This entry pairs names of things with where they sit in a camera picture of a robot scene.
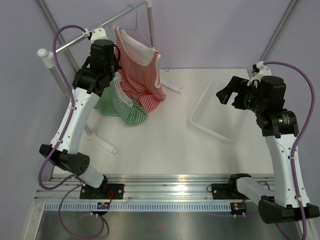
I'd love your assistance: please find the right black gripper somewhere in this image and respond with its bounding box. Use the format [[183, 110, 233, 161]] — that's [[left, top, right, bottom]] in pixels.
[[216, 76, 266, 115]]

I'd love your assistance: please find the green striped tank top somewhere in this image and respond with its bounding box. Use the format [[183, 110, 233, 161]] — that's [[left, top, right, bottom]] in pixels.
[[93, 77, 149, 127]]

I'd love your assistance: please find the pink wire hanger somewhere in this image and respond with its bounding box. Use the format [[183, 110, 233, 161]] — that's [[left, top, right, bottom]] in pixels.
[[95, 66, 134, 109]]

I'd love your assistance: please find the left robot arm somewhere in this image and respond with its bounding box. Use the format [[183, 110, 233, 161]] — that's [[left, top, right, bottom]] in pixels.
[[39, 39, 120, 199]]

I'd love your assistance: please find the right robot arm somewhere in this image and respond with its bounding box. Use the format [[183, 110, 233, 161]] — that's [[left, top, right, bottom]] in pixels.
[[216, 75, 320, 224]]

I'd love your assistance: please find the red striped tank top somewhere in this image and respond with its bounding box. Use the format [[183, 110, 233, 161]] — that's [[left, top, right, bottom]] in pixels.
[[113, 26, 167, 113]]

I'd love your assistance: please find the white plastic basket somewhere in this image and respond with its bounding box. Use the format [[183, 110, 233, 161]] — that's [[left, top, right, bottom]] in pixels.
[[189, 79, 249, 143]]

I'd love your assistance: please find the white metal clothes rack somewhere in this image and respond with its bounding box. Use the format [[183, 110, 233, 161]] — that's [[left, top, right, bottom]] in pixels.
[[37, 0, 183, 155]]

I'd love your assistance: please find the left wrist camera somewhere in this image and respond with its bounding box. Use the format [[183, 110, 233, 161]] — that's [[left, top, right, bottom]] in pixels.
[[82, 27, 109, 44]]

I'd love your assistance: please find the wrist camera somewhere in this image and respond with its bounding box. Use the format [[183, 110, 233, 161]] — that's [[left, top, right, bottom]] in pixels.
[[82, 27, 109, 44], [249, 61, 272, 83]]

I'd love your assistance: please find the blue wire hanger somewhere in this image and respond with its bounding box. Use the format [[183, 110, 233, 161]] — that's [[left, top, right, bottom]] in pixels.
[[108, 3, 170, 72]]

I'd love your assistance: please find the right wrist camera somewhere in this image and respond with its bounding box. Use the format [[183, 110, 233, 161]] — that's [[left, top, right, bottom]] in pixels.
[[249, 61, 272, 83]]

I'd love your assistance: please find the left aluminium frame post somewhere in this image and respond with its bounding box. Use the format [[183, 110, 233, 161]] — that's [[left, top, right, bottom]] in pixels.
[[35, 0, 79, 72]]

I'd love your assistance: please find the aluminium frame post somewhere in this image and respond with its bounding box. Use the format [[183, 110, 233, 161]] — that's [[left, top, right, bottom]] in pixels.
[[258, 0, 300, 61], [35, 0, 79, 72]]

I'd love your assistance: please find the right aluminium frame post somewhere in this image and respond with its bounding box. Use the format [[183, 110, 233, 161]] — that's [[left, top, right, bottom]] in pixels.
[[258, 0, 300, 61]]

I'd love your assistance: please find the aluminium mounting rail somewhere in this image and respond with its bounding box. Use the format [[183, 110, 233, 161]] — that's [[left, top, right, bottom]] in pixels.
[[34, 174, 275, 202]]

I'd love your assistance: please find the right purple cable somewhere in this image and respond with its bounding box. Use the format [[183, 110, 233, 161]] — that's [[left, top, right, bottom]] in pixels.
[[262, 60, 316, 240]]

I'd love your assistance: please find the white slotted cable duct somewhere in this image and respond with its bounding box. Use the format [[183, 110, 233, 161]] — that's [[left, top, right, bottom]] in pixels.
[[44, 202, 231, 212]]

